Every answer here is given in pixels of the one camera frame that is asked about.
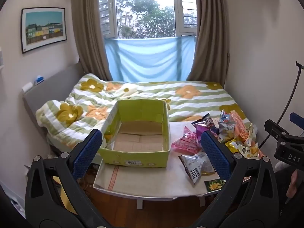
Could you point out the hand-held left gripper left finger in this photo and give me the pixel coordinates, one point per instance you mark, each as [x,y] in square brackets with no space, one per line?
[86,154]

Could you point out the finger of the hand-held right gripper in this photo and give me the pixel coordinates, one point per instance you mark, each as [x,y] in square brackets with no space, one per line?
[276,128]
[296,120]

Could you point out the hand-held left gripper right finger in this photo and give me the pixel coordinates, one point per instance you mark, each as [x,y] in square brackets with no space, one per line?
[216,156]

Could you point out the white grey snack bag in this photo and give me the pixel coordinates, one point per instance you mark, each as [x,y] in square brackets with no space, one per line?
[193,166]

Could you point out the purple snack bag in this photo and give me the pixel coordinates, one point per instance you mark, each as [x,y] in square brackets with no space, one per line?
[204,123]

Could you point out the green cardboard box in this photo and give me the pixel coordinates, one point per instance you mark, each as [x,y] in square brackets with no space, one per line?
[133,156]

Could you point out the person's right hand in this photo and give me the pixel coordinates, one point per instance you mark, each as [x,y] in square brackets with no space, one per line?
[292,185]

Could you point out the grey blue-topped snack bag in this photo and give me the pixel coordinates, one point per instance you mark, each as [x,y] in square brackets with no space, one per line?
[225,130]

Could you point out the small green snack packet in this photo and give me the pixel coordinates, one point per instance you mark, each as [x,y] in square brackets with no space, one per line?
[213,186]

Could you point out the pink snack bag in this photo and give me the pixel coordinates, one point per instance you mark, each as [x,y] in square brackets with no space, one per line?
[185,143]

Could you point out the large orange snack pack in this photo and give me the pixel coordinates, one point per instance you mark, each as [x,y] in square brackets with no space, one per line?
[240,126]

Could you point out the white table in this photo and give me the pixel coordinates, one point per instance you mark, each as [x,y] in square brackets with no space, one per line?
[154,196]

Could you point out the grey bed headboard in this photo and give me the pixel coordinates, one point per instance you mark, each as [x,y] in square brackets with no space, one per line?
[52,87]

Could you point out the floral striped blanket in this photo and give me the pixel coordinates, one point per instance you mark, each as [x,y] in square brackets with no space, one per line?
[147,92]

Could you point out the blue white bottle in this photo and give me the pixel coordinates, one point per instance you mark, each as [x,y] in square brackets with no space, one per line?
[38,80]

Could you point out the small white object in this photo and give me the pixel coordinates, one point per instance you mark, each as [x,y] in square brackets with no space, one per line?
[27,87]

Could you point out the light blue cloth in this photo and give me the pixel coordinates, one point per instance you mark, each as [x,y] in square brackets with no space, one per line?
[147,57]

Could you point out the white wall switch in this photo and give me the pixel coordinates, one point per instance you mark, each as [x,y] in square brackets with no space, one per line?
[1,58]

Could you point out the framed wall picture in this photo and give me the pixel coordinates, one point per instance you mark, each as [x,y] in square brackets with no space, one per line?
[44,28]

